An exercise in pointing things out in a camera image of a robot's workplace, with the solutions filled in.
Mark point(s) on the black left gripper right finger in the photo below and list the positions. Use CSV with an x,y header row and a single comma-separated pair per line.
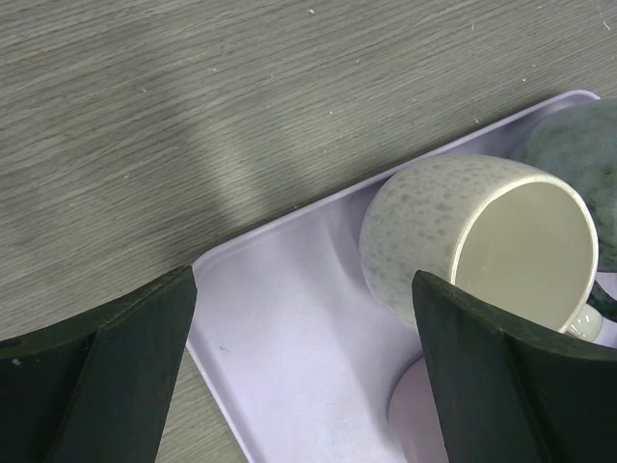
x,y
509,390

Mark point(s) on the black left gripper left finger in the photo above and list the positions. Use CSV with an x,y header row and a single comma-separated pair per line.
x,y
97,387

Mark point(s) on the white speckled mug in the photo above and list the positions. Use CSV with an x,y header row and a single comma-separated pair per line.
x,y
507,233

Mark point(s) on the grey green mug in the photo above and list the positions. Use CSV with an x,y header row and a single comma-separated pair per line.
x,y
578,144

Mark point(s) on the lilac mug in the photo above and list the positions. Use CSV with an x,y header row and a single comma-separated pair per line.
x,y
413,417

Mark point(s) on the lilac plastic tray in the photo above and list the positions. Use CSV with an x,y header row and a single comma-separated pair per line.
x,y
300,356

